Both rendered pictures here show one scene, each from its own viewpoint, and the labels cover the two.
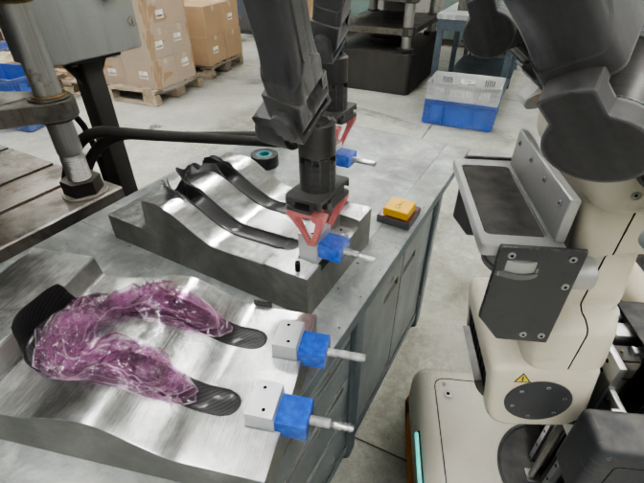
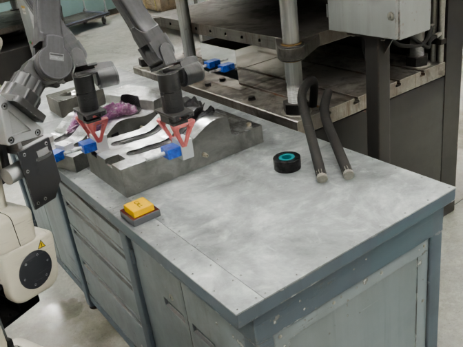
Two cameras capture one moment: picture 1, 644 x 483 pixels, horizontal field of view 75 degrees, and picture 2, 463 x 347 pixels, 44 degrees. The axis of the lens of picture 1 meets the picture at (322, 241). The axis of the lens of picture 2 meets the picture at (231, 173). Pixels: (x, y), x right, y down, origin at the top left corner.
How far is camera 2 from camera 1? 2.12 m
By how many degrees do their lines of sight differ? 95
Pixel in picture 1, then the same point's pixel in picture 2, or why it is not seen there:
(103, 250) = not seen: hidden behind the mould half
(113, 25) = (375, 15)
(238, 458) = not seen: hidden behind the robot
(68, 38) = (342, 15)
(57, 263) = (156, 96)
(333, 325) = (78, 177)
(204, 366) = (76, 134)
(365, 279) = (96, 191)
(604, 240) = not seen: outside the picture
